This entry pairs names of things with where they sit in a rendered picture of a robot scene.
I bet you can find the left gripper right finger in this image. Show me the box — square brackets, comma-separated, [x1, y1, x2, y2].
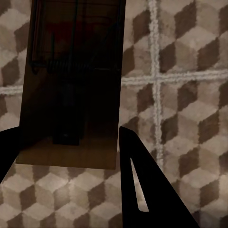
[119, 126, 200, 228]

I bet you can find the mousetrap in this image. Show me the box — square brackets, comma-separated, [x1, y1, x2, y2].
[15, 0, 126, 170]

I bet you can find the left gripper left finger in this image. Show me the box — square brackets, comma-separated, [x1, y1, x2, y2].
[0, 126, 20, 183]

